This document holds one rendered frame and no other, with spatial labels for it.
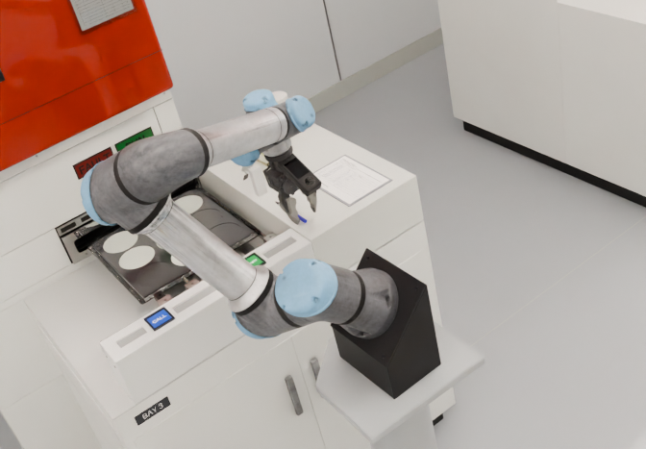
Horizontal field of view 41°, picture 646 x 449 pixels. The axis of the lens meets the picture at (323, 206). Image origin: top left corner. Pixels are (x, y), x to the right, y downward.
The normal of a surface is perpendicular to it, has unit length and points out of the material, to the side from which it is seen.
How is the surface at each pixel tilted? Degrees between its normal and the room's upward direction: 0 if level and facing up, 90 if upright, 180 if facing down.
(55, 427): 90
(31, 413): 90
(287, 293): 40
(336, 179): 0
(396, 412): 0
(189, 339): 90
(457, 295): 0
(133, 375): 90
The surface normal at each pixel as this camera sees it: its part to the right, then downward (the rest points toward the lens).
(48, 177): 0.58, 0.36
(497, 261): -0.20, -0.80
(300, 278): -0.59, -0.28
